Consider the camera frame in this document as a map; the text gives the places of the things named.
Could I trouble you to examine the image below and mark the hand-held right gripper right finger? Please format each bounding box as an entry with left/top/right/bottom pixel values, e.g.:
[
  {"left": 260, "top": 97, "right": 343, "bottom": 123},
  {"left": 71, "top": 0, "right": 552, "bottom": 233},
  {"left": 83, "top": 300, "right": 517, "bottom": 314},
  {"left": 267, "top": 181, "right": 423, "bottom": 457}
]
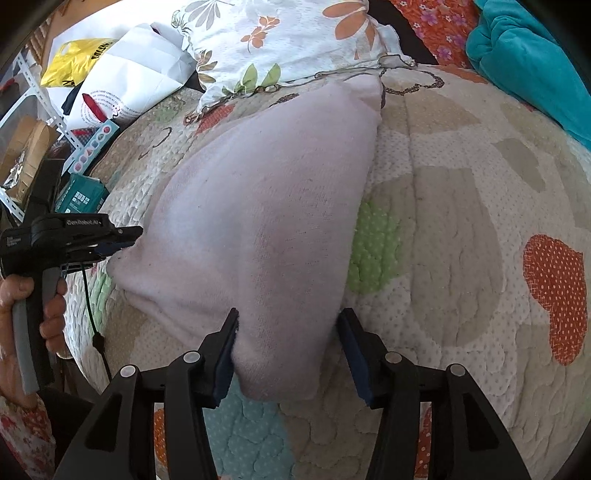
[{"left": 336, "top": 308, "right": 534, "bottom": 480}]

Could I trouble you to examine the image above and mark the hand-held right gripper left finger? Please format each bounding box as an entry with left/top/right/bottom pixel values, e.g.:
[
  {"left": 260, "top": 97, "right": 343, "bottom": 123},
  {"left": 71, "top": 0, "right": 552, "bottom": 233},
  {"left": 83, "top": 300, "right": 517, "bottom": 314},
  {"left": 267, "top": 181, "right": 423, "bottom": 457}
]
[{"left": 53, "top": 307, "right": 241, "bottom": 480}]

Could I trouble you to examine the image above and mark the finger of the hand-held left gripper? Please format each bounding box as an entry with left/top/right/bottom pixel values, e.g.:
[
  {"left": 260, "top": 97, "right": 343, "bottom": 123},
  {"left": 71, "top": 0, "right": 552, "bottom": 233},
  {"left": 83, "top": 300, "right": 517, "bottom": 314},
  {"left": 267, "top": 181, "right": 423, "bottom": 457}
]
[{"left": 92, "top": 224, "right": 144, "bottom": 257}]

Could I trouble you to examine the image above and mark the pale pink small garment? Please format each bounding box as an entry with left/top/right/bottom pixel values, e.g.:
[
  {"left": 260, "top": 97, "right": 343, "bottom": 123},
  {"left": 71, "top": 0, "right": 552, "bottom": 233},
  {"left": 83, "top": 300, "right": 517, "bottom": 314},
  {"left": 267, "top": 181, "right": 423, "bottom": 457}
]
[{"left": 108, "top": 76, "right": 384, "bottom": 401}]

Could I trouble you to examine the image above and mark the person's left hand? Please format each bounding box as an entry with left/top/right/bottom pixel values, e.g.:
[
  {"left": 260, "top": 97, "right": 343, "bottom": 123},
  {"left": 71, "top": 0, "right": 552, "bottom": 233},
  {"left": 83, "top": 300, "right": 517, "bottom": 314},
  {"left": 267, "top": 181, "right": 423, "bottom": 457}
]
[{"left": 0, "top": 277, "right": 69, "bottom": 409}]

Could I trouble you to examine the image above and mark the teal cardboard box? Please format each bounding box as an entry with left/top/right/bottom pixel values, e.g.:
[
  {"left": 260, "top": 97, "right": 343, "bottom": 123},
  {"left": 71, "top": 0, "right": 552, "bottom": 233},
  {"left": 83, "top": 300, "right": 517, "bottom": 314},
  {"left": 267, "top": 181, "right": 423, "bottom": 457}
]
[{"left": 55, "top": 173, "right": 109, "bottom": 215}]

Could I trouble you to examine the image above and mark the pale blue colourful box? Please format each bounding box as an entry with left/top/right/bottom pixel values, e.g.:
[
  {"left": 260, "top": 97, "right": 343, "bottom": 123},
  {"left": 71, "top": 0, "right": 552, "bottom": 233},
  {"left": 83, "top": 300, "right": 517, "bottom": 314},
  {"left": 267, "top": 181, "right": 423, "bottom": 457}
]
[{"left": 62, "top": 117, "right": 123, "bottom": 176}]

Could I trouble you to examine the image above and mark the brown cardboard box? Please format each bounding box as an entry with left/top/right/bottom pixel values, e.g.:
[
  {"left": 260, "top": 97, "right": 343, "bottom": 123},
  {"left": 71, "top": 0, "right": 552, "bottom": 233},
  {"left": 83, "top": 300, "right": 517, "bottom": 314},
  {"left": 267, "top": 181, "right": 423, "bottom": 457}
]
[{"left": 0, "top": 115, "right": 58, "bottom": 199}]

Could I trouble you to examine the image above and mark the grey metal shelf rack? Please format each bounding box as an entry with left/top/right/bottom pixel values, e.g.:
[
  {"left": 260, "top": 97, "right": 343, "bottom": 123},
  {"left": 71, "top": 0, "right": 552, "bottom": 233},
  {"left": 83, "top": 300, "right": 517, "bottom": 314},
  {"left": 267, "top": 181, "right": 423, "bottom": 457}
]
[{"left": 0, "top": 46, "right": 84, "bottom": 222}]

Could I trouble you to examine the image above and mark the white plastic bag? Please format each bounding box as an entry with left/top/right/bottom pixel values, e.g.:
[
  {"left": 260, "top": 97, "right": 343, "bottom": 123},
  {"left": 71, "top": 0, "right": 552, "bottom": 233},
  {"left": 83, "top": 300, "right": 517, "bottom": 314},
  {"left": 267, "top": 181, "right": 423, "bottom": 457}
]
[{"left": 46, "top": 23, "right": 199, "bottom": 134}]

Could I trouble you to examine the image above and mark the patchwork quilt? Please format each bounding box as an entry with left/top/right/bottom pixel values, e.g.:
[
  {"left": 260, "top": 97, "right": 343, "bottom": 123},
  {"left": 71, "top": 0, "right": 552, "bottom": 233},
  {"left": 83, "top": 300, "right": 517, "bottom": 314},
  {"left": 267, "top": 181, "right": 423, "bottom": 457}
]
[{"left": 60, "top": 62, "right": 591, "bottom": 480}]

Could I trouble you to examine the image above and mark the yellow plastic bag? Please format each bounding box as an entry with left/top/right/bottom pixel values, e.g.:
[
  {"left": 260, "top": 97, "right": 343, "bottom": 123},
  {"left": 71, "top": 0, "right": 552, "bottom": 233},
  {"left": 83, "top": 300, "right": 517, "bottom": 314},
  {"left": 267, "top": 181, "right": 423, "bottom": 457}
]
[{"left": 41, "top": 38, "right": 116, "bottom": 88}]

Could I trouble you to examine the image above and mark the white floral pillow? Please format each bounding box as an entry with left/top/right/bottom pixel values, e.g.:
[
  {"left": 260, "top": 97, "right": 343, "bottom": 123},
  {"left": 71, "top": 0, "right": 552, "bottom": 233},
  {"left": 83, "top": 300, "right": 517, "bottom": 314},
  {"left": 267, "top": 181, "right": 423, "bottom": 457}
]
[{"left": 171, "top": 0, "right": 416, "bottom": 116}]

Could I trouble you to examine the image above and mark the orange patterned cloth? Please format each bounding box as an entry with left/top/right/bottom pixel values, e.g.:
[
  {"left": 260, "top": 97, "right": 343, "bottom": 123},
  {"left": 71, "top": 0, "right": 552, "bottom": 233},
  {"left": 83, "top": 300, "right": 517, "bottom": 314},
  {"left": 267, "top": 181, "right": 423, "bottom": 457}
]
[{"left": 390, "top": 0, "right": 485, "bottom": 70}]

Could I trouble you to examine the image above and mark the teal fleece blanket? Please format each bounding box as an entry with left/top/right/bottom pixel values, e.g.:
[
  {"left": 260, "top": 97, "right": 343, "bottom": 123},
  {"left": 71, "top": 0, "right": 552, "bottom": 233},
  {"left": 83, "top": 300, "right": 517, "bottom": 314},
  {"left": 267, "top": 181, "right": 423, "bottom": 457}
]
[{"left": 465, "top": 0, "right": 591, "bottom": 151}]

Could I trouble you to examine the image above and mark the black cable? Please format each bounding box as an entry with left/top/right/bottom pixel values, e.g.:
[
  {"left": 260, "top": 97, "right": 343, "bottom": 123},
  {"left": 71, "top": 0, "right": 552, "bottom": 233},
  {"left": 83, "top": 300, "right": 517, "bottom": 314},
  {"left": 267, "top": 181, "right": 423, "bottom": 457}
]
[{"left": 81, "top": 261, "right": 114, "bottom": 393}]

